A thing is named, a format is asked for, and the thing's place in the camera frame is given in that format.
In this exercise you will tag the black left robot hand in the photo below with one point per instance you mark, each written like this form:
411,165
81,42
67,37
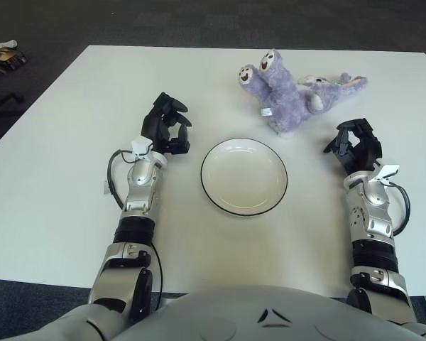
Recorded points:
156,124

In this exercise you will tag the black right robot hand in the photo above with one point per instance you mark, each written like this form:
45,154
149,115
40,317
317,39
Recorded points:
369,149

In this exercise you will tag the purple plush bunny doll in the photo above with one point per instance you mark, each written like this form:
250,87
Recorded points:
287,103

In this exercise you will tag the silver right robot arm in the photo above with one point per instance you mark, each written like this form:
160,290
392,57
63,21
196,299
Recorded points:
372,213

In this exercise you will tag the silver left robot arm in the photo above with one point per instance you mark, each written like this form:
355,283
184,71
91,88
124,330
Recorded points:
138,199

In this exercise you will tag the white plate with black rim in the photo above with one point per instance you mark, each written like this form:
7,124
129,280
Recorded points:
243,177

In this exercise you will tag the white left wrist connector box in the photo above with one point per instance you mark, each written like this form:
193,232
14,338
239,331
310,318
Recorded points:
142,145

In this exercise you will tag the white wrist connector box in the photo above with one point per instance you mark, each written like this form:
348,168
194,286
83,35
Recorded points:
388,171
142,145

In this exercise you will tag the white right wrist connector box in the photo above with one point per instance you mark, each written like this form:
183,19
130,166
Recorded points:
388,171

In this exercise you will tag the black chair base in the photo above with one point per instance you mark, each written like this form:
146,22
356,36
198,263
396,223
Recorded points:
7,99

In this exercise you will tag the brown box on floor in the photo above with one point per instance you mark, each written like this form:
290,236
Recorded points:
7,58

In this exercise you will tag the grey robot torso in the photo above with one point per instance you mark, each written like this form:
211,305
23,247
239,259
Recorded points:
234,312

